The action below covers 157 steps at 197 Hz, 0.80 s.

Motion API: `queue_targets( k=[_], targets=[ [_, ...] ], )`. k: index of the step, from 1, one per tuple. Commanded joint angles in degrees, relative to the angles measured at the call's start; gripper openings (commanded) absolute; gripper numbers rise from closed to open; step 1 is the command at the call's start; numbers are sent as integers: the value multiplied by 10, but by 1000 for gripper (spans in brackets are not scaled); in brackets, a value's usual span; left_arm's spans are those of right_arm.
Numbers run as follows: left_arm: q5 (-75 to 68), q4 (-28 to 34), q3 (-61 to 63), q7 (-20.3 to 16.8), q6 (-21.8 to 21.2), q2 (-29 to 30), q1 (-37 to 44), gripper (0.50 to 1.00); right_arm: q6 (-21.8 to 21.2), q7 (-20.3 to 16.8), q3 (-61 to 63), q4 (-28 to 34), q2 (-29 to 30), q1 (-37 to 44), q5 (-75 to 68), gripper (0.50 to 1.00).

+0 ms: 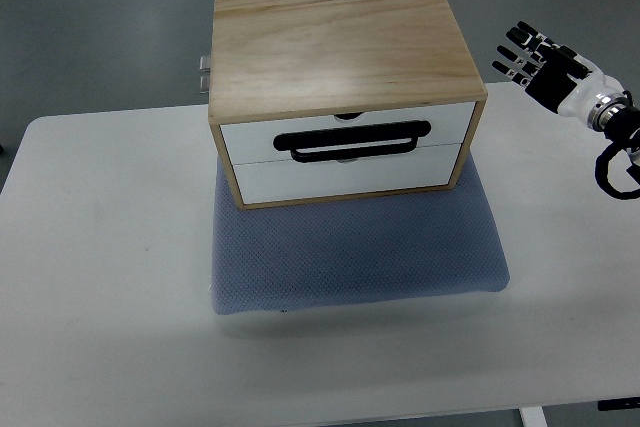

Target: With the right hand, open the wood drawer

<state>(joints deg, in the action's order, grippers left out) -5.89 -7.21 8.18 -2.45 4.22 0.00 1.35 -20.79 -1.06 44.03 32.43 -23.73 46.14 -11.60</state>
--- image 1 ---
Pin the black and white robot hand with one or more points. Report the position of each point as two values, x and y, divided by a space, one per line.
555 76

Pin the black drawer handle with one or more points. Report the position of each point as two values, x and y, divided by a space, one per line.
340 144

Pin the white drawer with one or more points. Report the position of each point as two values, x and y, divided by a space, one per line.
288 180
253 142

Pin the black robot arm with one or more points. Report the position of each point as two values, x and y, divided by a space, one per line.
617 118

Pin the wooden drawer cabinet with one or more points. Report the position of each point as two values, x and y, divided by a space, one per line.
284 59

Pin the blue-grey mesh cushion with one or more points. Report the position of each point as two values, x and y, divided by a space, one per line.
355 252

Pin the black table control panel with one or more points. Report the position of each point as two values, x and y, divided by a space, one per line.
619 404

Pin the white table leg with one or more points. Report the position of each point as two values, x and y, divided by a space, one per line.
533 417

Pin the metal clamp behind cabinet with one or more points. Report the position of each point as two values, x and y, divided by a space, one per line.
204 72

